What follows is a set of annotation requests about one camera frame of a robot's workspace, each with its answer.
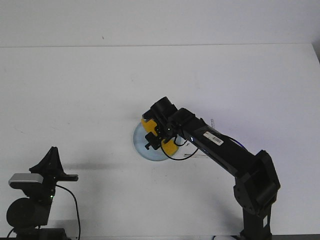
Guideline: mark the light blue round plate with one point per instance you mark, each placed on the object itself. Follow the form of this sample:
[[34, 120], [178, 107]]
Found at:
[[139, 143]]

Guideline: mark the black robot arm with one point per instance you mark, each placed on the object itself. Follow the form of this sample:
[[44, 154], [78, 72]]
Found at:
[[28, 215], [256, 180]]

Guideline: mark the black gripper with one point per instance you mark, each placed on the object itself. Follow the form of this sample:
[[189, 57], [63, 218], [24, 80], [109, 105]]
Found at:
[[166, 121], [51, 169]]

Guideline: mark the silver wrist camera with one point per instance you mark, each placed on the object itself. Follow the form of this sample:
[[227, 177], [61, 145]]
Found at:
[[23, 180]]

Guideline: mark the yellow toy corn cob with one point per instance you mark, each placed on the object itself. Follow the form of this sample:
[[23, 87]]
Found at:
[[153, 131]]

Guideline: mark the clear tape strip vertical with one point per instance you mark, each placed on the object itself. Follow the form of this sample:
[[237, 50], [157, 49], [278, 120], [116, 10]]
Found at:
[[212, 123]]

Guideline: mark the clear tape strip horizontal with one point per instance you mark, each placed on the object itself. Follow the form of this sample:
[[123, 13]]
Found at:
[[196, 155]]

